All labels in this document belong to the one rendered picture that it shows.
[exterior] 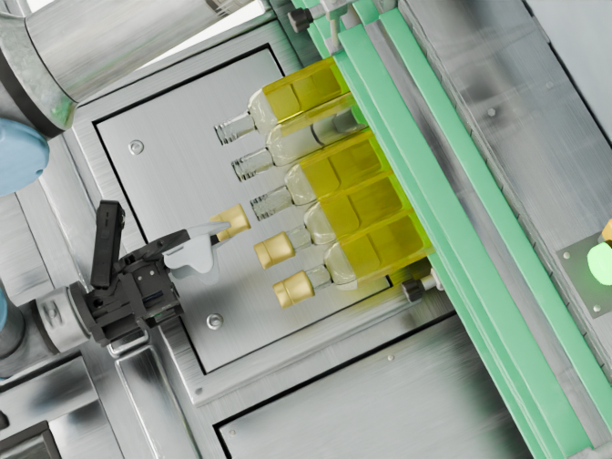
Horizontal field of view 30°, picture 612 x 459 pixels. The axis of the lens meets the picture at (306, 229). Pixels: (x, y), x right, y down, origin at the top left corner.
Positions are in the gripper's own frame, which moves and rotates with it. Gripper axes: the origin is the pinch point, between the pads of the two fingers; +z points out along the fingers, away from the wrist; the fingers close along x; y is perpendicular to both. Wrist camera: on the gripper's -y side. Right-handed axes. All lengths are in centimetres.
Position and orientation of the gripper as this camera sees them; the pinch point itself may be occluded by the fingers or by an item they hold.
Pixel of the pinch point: (220, 228)
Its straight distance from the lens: 145.0
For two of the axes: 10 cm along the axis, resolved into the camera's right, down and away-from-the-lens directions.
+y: 4.3, 8.6, -2.9
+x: -0.5, -3.0, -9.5
